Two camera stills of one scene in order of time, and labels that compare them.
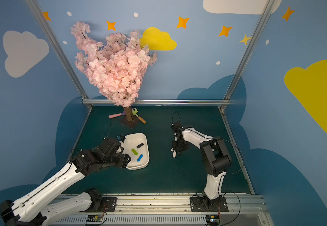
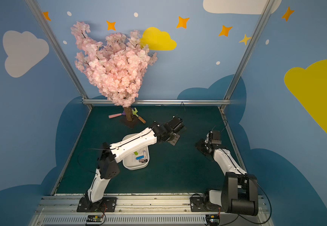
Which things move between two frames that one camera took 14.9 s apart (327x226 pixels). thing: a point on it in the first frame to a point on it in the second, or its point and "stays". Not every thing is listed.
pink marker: [112, 116] stays
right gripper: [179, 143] to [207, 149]
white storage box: [136, 146] stays
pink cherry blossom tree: [117, 65] stays
